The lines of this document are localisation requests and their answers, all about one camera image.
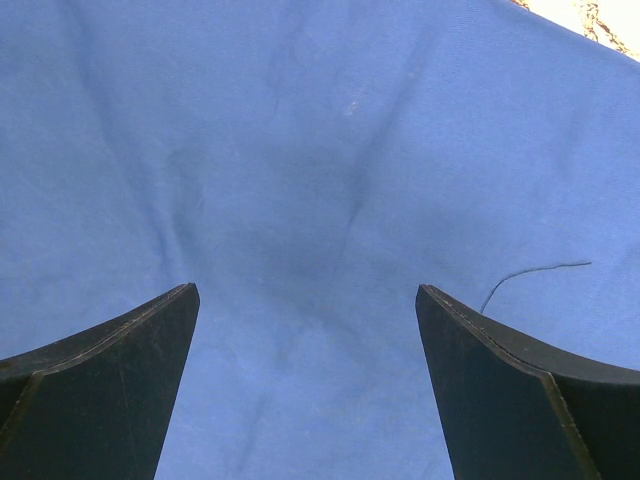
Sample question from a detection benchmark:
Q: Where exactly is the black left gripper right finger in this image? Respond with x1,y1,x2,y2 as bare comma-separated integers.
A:
416,285,639,480

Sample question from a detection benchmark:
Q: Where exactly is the blue surgical drape cloth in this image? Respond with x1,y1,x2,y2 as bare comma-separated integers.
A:
1,1,639,479

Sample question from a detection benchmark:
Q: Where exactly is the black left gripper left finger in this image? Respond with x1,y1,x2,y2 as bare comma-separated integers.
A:
1,283,200,479

